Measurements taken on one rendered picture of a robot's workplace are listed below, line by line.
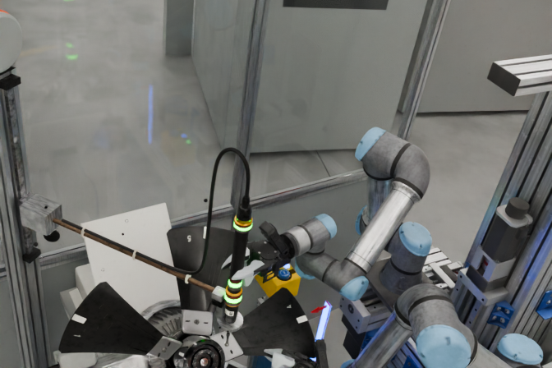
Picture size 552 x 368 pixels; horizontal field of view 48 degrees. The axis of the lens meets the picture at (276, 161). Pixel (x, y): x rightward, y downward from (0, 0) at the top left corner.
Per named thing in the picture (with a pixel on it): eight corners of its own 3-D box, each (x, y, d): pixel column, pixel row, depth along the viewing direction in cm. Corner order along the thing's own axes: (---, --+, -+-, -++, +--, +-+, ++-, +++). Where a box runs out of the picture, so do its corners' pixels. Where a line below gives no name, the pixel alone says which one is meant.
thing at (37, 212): (18, 225, 179) (15, 202, 174) (34, 212, 184) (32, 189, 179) (47, 237, 176) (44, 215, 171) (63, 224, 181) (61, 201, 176)
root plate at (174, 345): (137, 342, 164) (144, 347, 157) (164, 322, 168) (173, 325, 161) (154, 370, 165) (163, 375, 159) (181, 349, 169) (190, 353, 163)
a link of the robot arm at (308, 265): (318, 292, 175) (324, 264, 169) (287, 270, 180) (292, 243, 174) (333, 278, 180) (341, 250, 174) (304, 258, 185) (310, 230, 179)
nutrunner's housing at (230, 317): (218, 329, 166) (235, 198, 140) (226, 319, 170) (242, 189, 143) (232, 336, 165) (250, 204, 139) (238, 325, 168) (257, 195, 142)
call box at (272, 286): (250, 276, 224) (253, 255, 218) (273, 268, 229) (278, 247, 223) (273, 307, 213) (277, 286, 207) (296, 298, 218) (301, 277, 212)
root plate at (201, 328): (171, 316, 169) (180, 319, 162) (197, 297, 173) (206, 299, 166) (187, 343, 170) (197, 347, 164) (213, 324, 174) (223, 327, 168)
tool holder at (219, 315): (205, 323, 165) (208, 297, 159) (218, 305, 170) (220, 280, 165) (235, 336, 162) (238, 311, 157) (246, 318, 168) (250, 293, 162)
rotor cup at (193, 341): (153, 349, 167) (168, 357, 156) (195, 316, 174) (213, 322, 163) (180, 392, 170) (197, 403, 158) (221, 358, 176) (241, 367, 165)
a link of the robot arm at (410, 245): (414, 278, 210) (425, 249, 202) (380, 257, 216) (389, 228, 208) (430, 260, 218) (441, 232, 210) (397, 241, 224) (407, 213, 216)
